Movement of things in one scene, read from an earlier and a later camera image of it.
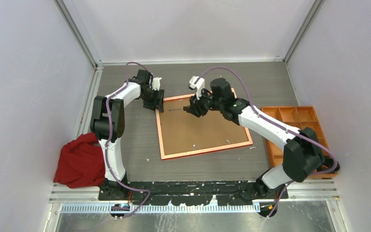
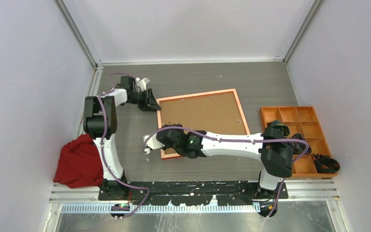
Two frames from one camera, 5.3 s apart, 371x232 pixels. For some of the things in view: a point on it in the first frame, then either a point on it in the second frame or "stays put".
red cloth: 81,163 stays put
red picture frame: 181,134 stays put
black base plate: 231,193 stays put
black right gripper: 195,109 -> 176,124
